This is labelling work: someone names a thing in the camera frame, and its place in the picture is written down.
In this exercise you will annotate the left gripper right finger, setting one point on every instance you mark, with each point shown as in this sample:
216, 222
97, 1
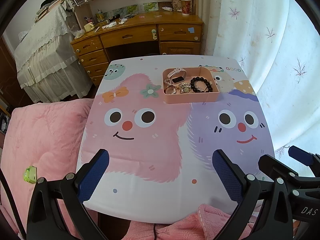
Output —
228, 175

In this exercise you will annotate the white floral curtain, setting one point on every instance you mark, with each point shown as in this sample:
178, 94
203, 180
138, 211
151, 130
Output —
277, 46

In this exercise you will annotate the red patterned paper cup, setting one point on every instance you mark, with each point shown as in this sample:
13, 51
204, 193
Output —
185, 7

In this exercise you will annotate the gold rhinestone hair comb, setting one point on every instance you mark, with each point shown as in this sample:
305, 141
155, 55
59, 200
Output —
185, 88

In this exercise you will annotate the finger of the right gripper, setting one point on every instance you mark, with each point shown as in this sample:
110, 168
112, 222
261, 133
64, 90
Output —
306, 158
274, 168

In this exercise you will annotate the white lace covered furniture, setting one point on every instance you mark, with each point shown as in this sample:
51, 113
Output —
48, 69

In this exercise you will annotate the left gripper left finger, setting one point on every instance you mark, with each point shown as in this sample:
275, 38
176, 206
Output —
90, 174

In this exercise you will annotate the pink open tray box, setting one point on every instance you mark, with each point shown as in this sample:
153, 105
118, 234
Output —
201, 80

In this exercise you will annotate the white strap smartwatch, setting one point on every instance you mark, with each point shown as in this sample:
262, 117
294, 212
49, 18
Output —
177, 75

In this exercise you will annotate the brown wooden door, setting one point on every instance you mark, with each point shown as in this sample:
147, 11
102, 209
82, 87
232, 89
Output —
11, 92

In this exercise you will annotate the green small object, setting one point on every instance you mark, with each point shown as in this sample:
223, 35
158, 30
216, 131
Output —
30, 175

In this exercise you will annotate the white tube on desk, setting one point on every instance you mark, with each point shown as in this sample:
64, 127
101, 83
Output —
167, 9

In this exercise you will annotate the wooden desk with drawers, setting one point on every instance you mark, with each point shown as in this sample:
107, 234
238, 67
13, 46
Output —
152, 33

